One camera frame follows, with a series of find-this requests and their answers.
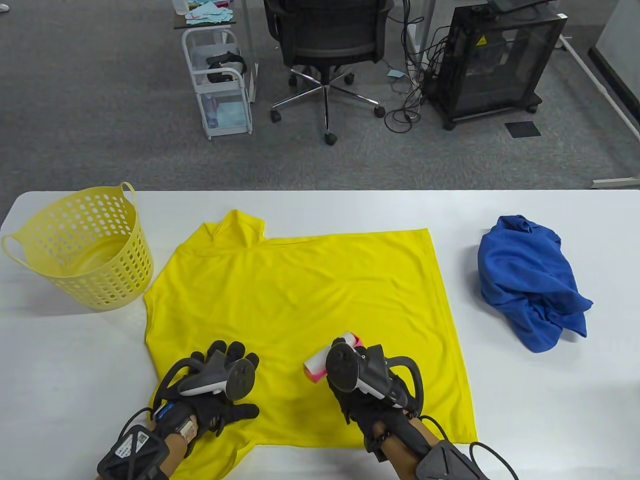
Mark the person's right hand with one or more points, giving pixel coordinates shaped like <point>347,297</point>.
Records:
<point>360,415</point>

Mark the person's left hand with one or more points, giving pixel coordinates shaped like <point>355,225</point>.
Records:
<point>235,412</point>

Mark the pink lint roller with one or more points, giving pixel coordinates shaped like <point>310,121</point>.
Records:
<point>315,370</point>

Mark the yellow t-shirt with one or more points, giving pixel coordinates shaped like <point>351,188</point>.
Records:
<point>310,300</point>

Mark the blue t-shirt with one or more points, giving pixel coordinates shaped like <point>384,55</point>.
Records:
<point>525,270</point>

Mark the person's right forearm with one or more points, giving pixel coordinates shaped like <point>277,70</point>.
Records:
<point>400,460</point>

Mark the grey left hand controller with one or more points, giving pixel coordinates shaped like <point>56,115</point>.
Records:
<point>240,380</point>

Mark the white wristwatch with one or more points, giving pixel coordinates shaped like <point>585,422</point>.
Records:
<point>187,429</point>

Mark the yellow perforated plastic basket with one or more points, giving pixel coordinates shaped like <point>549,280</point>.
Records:
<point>115,285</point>

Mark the light blue packet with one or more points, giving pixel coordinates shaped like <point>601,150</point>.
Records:
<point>227,115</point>

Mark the white rolling cart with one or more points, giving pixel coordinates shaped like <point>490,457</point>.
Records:
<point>220,89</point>

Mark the black floor plate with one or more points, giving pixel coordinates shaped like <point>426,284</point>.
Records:
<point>522,129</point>

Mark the small light blue cloth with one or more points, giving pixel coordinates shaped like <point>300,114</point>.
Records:
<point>396,74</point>

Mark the white floor foot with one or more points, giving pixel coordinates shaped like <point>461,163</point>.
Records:
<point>617,183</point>

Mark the black headset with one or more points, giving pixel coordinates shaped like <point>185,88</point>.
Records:
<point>225,60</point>

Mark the white desk leg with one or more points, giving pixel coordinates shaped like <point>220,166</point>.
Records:
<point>422,30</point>
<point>248,50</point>

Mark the black cabinet on wheels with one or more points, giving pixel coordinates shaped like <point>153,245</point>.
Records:
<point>500,65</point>

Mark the black office chair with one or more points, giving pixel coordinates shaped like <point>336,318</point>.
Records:
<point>325,30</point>

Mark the pile of light blue cloths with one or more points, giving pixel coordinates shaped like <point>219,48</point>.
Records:
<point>210,14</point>

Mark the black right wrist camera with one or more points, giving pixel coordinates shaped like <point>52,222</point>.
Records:
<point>445,462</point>

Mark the white desk frame rail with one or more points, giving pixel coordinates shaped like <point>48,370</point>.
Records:
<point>586,66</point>

